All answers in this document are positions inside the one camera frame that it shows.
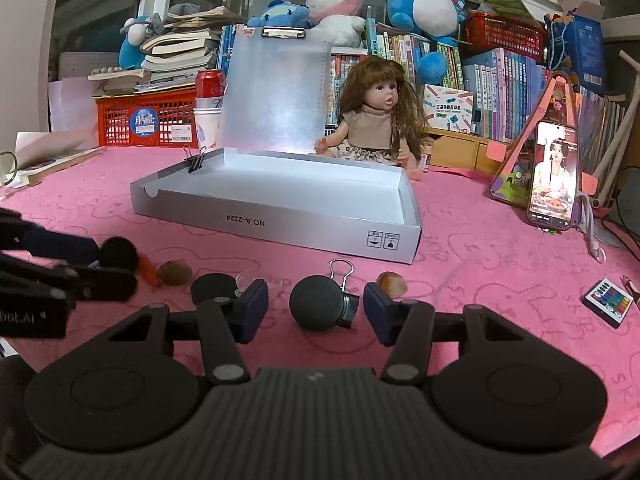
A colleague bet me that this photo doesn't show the white cardboard box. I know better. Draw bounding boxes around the white cardboard box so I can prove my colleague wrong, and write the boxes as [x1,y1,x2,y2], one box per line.
[130,146,422,265]

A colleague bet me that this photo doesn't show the red basket with blue sticker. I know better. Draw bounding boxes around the red basket with blue sticker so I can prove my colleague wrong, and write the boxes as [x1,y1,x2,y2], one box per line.
[95,87,201,148]

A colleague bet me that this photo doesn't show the black binder clip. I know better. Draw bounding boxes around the black binder clip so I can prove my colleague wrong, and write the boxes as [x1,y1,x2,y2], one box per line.
[328,259,361,330]
[182,145,208,176]

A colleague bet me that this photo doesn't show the smartphone in pink case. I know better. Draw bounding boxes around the smartphone in pink case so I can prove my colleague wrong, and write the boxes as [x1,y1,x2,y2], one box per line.
[528,120,579,231]

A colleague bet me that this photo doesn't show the white printed carton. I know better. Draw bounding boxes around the white printed carton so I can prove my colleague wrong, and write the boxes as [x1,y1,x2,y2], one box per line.
[421,84,475,135]

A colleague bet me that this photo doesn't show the small blue plush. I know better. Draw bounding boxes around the small blue plush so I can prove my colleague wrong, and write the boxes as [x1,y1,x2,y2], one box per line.
[246,0,311,28]

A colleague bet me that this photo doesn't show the stack of worn books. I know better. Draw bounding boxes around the stack of worn books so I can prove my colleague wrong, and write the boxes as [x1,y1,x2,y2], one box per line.
[87,5,226,93]

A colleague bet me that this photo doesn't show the blue white plush figure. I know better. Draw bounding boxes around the blue white plush figure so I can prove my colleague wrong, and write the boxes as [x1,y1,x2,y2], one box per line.
[118,14,163,70]

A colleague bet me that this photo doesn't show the open book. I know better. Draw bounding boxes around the open book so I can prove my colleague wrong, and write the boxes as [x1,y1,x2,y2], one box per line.
[0,132,101,188]

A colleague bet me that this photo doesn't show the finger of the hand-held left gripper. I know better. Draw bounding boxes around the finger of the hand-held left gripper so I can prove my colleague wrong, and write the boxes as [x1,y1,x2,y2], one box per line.
[0,208,101,267]
[0,252,138,302]

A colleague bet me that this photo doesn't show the row of upright books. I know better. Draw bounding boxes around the row of upright books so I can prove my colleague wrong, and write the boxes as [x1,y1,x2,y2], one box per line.
[217,17,551,143]

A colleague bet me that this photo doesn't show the pink printed blanket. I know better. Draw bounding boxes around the pink printed blanket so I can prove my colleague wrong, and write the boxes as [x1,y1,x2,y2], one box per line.
[0,145,640,461]

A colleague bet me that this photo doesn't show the remote with coloured buttons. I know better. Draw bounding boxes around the remote with coloured buttons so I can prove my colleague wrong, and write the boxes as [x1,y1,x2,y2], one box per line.
[581,277,635,329]

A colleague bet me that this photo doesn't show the red soda can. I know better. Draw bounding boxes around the red soda can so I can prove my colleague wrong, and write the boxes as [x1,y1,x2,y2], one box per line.
[195,69,227,100]

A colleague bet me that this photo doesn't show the blue paper bag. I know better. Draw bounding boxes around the blue paper bag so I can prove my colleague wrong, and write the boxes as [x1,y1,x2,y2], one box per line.
[544,0,607,96]

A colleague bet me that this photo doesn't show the white paper cup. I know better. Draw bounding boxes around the white paper cup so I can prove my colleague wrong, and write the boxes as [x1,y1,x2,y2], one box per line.
[192,97,223,148]

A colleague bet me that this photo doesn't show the translucent clipboard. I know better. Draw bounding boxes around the translucent clipboard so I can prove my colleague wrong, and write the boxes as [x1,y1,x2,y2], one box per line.
[217,25,333,153]

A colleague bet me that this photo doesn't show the brown striped nut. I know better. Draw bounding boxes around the brown striped nut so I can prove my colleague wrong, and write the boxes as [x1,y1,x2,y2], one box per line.
[376,271,408,301]

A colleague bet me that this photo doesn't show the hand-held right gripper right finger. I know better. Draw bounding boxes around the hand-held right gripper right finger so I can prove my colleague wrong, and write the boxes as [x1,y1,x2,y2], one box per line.
[363,282,536,386]

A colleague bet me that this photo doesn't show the red mesh basket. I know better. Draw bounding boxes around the red mesh basket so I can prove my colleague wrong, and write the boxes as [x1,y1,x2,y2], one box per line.
[462,11,547,61]

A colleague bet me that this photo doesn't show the green paper booklet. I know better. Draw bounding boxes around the green paper booklet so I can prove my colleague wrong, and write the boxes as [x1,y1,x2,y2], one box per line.
[477,0,541,23]

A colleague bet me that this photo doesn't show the brown haired doll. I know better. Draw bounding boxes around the brown haired doll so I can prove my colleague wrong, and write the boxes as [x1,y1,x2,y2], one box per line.
[314,56,433,181]

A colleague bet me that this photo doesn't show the pink bunny plush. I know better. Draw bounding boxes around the pink bunny plush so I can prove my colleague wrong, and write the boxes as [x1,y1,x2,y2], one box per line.
[302,0,367,48]

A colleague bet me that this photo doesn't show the pink phone stand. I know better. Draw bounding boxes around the pink phone stand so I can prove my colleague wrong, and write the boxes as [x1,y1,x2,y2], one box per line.
[489,72,598,233]

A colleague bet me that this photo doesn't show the orange plastic piece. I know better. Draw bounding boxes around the orange plastic piece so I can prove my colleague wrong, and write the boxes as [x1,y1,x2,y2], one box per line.
[137,255,163,288]

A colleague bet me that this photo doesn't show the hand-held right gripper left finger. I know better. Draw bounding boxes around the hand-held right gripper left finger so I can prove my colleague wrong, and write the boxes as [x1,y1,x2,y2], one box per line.
[102,280,271,386]

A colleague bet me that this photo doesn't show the black round disc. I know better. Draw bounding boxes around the black round disc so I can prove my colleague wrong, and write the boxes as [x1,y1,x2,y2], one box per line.
[289,276,346,332]
[97,236,140,273]
[190,273,238,306]

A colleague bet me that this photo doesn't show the brown round nut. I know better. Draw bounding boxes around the brown round nut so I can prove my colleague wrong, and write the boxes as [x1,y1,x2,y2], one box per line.
[158,260,193,286]

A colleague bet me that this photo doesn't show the large blue white plush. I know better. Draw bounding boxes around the large blue white plush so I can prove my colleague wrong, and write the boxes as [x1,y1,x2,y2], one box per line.
[385,0,467,86]

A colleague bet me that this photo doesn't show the white charging cable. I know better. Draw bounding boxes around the white charging cable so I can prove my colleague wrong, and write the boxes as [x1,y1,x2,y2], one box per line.
[575,192,608,263]

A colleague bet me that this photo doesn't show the white wooden sticks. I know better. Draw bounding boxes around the white wooden sticks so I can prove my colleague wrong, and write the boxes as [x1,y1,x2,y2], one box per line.
[590,50,640,208]

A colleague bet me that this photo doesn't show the leaning thin books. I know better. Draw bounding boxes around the leaning thin books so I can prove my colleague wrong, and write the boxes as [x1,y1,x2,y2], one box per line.
[575,87,631,201]

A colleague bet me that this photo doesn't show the wooden drawer box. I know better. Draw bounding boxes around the wooden drawer box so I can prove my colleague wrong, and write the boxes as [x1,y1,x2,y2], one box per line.
[425,127,516,171]

